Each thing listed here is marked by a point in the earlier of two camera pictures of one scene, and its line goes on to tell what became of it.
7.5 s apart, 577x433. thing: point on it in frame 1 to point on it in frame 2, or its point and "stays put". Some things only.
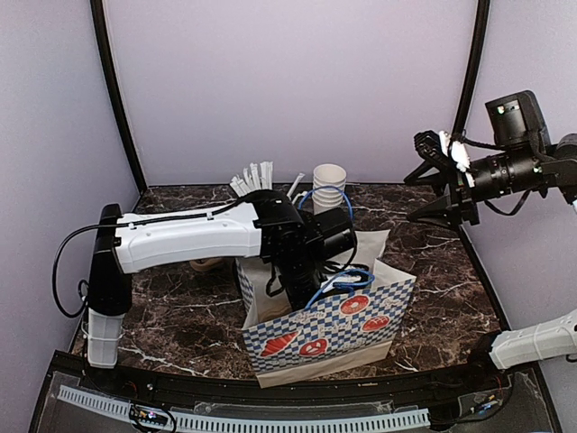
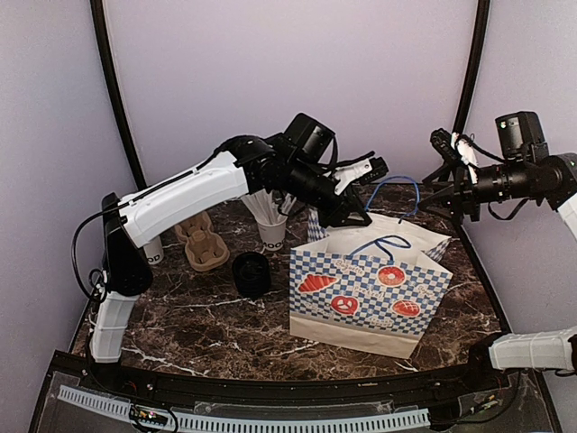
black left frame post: (111, 78) stays put
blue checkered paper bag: (341, 328) to (369, 287)
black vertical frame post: (480, 33) stays put
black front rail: (366, 390) stays put
